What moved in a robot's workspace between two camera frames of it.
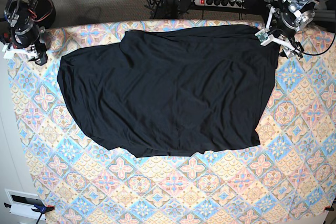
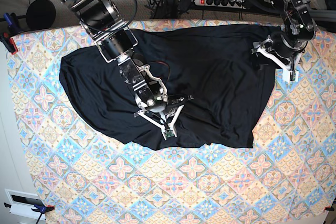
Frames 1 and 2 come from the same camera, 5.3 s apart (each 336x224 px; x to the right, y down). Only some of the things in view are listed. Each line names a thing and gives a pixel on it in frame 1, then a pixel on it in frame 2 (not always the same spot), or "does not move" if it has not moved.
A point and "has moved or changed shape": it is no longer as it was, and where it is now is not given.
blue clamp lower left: [41, 209] does not move
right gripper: [279, 30] to [283, 49]
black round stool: [44, 13] does not move
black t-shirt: [172, 92] has moved or changed shape
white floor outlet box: [22, 203] does not move
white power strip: [221, 2] does not move
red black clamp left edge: [6, 38] does not move
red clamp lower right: [328, 208] does not move
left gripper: [25, 38] to [167, 116]
